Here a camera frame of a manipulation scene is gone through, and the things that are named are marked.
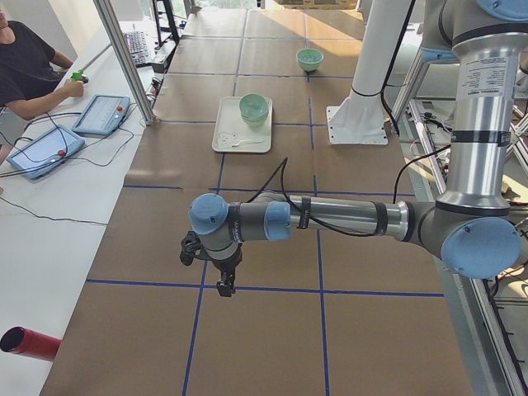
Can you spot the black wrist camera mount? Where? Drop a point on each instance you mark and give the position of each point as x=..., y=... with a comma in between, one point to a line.
x=191, y=249

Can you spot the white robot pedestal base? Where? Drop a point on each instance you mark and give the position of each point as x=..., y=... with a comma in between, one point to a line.
x=360, y=117

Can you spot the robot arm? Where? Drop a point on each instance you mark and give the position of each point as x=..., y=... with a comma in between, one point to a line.
x=467, y=226

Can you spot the seated person black shirt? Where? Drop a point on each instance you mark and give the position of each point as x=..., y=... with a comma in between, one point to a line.
x=29, y=84

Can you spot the green bowl with ice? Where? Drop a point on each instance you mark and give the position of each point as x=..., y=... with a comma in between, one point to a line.
x=309, y=60

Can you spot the green bowl on tray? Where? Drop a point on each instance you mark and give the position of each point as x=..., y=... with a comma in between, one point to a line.
x=255, y=121

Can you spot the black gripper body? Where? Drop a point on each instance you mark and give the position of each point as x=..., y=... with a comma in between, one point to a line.
x=226, y=262

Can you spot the blue teach pendant near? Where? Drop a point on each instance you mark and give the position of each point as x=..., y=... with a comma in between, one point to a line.
x=46, y=152

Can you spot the white plastic spoon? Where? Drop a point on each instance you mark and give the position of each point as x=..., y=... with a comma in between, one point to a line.
x=245, y=142

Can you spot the blue teach pendant far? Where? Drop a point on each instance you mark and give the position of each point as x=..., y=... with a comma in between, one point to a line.
x=102, y=116

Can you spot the cream bear print tray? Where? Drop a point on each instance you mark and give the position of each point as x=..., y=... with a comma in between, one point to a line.
x=233, y=135

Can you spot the red fire extinguisher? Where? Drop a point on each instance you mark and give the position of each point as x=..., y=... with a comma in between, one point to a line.
x=29, y=343

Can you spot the aluminium frame post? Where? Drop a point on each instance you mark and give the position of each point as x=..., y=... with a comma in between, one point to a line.
x=112, y=26

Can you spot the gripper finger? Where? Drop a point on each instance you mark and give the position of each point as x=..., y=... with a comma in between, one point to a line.
x=226, y=288

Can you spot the blue teach pendant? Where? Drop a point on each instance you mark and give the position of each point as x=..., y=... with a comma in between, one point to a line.
x=102, y=116
x=46, y=152

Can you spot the green handheld tool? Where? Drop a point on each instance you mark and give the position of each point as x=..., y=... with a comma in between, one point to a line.
x=79, y=76

